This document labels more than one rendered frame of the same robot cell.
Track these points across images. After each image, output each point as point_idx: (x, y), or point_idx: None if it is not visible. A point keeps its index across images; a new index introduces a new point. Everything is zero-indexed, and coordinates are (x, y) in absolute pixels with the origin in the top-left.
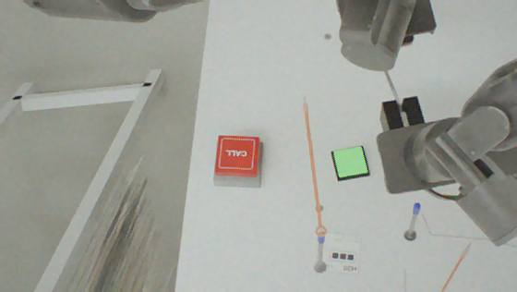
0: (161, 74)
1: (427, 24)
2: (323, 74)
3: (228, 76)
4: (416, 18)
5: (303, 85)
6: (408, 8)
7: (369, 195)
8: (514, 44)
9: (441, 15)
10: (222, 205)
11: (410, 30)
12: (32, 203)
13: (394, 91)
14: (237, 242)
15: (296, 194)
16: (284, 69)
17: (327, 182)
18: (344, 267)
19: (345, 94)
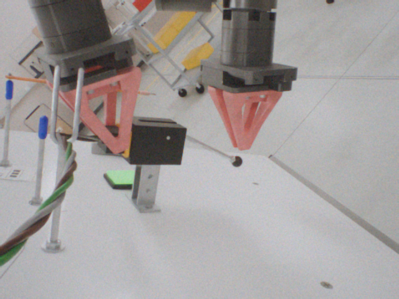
0: None
1: (249, 69)
2: (216, 179)
3: (189, 153)
4: (250, 67)
5: (199, 172)
6: (235, 15)
7: (89, 188)
8: (359, 284)
9: (340, 235)
10: (73, 144)
11: (234, 66)
12: None
13: (192, 137)
14: (38, 144)
15: (86, 163)
16: (209, 168)
17: (101, 174)
18: (1, 173)
19: (201, 185)
